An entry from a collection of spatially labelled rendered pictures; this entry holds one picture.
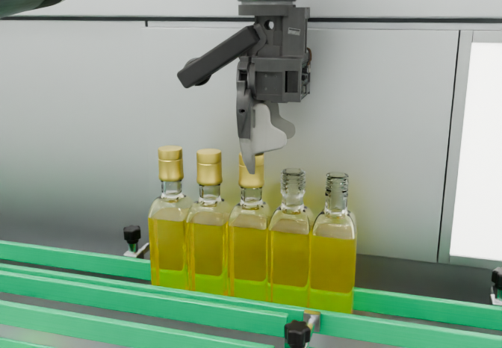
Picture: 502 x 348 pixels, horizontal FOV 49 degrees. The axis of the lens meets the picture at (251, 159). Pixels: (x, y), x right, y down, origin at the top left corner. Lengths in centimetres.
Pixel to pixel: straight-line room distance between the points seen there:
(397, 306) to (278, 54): 38
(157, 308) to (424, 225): 41
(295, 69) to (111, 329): 40
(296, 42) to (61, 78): 48
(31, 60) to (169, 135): 30
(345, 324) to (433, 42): 39
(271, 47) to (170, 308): 38
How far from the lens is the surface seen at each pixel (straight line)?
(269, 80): 68
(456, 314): 82
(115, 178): 101
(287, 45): 68
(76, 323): 78
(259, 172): 73
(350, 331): 76
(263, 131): 69
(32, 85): 106
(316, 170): 84
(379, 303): 82
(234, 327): 77
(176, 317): 79
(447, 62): 81
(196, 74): 71
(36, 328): 82
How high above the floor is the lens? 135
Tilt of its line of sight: 15 degrees down
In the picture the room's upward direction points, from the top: straight up
